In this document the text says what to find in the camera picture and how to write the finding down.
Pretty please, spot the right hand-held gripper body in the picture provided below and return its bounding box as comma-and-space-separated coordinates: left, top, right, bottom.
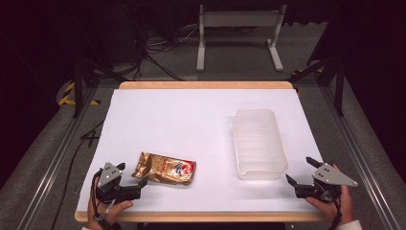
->
294, 162, 359, 203

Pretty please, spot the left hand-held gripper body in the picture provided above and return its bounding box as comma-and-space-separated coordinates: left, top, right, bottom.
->
94, 161, 142, 204

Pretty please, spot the gold and red snack packet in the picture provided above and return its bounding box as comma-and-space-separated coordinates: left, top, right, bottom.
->
131, 151, 197, 187

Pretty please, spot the clear plastic container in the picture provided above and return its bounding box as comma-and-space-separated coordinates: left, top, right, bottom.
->
231, 107, 289, 181

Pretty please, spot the person's right hand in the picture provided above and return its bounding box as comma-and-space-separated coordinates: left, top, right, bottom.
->
304, 164, 355, 225

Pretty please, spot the person's left hand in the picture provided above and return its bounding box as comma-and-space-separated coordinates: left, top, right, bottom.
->
86, 199, 134, 230

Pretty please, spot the white table sheet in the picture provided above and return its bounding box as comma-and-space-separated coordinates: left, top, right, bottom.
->
77, 88, 326, 214

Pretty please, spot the black metal stand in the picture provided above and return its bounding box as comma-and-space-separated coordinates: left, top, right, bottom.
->
286, 57, 347, 118
71, 59, 129, 120

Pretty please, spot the yellow and black hazard tape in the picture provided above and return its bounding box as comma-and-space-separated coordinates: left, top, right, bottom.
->
56, 80, 102, 106

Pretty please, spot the white metal stand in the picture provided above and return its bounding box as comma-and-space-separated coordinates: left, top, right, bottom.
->
195, 3, 287, 73

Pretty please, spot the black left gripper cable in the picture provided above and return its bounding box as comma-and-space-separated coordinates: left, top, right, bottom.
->
90, 170, 123, 230

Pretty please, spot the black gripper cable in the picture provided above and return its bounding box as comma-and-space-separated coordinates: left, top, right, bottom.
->
90, 170, 123, 230
321, 188, 344, 230

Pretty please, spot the aluminium floor rail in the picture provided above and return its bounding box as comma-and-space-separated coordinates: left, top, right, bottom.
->
14, 87, 99, 230
320, 85, 400, 230

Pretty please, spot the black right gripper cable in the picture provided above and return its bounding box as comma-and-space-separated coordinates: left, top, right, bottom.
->
321, 188, 344, 230

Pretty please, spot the thin black floor cable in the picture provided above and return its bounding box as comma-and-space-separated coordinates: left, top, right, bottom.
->
50, 119, 106, 230

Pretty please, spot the bundle of floor cables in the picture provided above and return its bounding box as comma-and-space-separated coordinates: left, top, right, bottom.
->
126, 18, 206, 81

